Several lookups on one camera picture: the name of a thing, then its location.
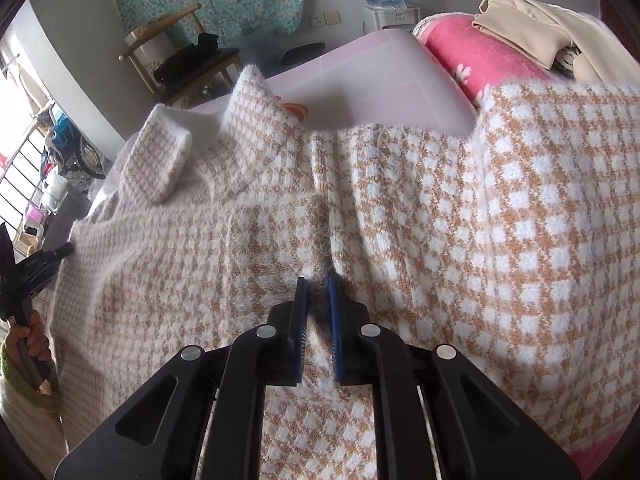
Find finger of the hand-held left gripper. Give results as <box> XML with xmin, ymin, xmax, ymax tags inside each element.
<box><xmin>31</xmin><ymin>242</ymin><xmax>77</xmax><ymax>282</ymax></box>

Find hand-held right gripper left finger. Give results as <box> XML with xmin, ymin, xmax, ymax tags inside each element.
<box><xmin>54</xmin><ymin>277</ymin><xmax>310</xmax><ymax>480</ymax></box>

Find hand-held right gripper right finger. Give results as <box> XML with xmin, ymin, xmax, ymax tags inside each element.
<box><xmin>326</xmin><ymin>272</ymin><xmax>584</xmax><ymax>480</ymax></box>

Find beige white houndstooth sweater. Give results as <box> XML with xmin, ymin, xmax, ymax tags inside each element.
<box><xmin>50</xmin><ymin>65</ymin><xmax>640</xmax><ymax>480</ymax></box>

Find person's left forearm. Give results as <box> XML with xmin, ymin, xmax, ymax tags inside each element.
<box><xmin>0</xmin><ymin>342</ymin><xmax>70</xmax><ymax>463</ymax></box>

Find beige clothes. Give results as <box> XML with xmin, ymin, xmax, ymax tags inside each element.
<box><xmin>472</xmin><ymin>0</ymin><xmax>640</xmax><ymax>86</ymax></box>

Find person's left hand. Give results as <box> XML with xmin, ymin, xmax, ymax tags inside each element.
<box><xmin>7</xmin><ymin>310</ymin><xmax>54</xmax><ymax>363</ymax></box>

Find window railing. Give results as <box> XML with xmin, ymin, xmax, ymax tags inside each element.
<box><xmin>0</xmin><ymin>100</ymin><xmax>57</xmax><ymax>257</ymax></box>

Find wheelchair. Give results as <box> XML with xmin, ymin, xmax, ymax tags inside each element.
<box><xmin>42</xmin><ymin>105</ymin><xmax>107</xmax><ymax>182</ymax></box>

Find hanging beige garment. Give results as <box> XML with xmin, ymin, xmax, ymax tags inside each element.
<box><xmin>4</xmin><ymin>54</ymin><xmax>52</xmax><ymax>113</ymax></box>

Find black bag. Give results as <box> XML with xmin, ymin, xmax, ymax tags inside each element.
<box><xmin>152</xmin><ymin>33</ymin><xmax>221</xmax><ymax>86</ymax></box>

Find wooden chair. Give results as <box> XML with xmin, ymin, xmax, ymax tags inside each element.
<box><xmin>119</xmin><ymin>4</ymin><xmax>244</xmax><ymax>107</ymax></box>

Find pink bed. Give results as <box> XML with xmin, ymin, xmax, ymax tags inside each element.
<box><xmin>95</xmin><ymin>29</ymin><xmax>482</xmax><ymax>201</ymax></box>

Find black trash bin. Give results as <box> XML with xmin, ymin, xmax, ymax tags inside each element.
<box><xmin>284</xmin><ymin>43</ymin><xmax>331</xmax><ymax>67</ymax></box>

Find pink floral blanket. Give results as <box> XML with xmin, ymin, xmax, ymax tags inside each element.
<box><xmin>412</xmin><ymin>14</ymin><xmax>557</xmax><ymax>107</ymax></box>

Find white water dispenser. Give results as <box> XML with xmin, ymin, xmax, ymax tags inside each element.
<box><xmin>363</xmin><ymin>5</ymin><xmax>421</xmax><ymax>34</ymax></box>

